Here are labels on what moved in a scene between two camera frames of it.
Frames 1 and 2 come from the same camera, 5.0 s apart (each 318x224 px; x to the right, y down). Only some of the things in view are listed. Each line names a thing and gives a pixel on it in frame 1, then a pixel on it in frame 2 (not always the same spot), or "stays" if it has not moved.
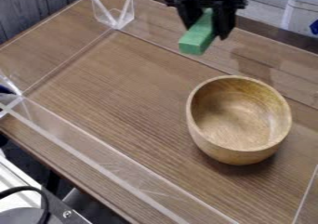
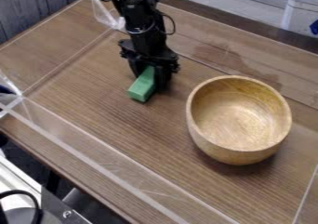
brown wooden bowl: [238, 117] stays
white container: [298, 15] stays
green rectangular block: [199, 34] → [141, 88]
